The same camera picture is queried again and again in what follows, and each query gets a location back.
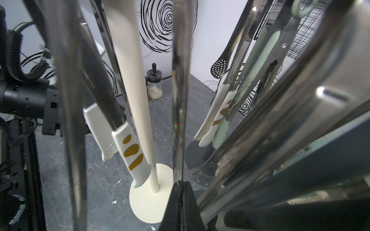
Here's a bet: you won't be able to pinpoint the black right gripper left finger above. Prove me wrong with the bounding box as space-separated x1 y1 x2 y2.
159 181 183 231

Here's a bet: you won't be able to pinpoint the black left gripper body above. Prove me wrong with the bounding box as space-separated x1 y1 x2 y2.
1 79 64 136

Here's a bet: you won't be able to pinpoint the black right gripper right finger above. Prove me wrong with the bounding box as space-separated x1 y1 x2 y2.
183 182 206 231

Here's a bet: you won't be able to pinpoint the tall cream utensil rack stand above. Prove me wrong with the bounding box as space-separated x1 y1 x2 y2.
103 1 173 224

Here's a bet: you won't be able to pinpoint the dark grey rack stand front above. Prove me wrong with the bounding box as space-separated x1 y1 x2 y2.
185 140 215 170

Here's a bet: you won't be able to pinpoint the small steel tongs white tip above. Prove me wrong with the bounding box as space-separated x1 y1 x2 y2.
77 6 151 188

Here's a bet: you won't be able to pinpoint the green ringed steel tongs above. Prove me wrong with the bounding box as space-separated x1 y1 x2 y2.
211 1 318 149

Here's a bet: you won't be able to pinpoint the small glass jar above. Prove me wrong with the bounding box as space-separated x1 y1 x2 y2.
146 63 163 100

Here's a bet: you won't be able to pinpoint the black wire wall basket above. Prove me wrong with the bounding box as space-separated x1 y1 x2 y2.
253 1 329 59

